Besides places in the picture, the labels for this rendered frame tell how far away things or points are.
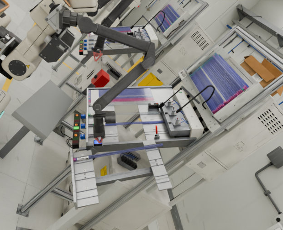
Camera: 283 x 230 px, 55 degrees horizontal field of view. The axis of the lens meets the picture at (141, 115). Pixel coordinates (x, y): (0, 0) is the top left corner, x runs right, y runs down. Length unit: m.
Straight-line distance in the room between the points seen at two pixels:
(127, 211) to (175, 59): 1.71
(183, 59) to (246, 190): 1.58
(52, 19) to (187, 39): 1.82
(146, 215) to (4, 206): 1.04
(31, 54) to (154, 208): 1.45
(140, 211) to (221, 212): 1.26
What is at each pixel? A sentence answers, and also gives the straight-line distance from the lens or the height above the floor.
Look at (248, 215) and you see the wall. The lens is 3.15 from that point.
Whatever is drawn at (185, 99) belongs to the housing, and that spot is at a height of 1.27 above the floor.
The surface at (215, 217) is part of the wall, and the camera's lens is 3.33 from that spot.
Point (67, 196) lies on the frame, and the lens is 2.00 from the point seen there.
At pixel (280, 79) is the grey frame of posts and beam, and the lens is 1.77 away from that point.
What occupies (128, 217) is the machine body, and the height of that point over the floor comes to 0.33.
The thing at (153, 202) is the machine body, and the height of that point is 0.58.
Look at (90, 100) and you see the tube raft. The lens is 2.13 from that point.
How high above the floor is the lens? 1.62
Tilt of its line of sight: 19 degrees down
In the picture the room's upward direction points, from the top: 49 degrees clockwise
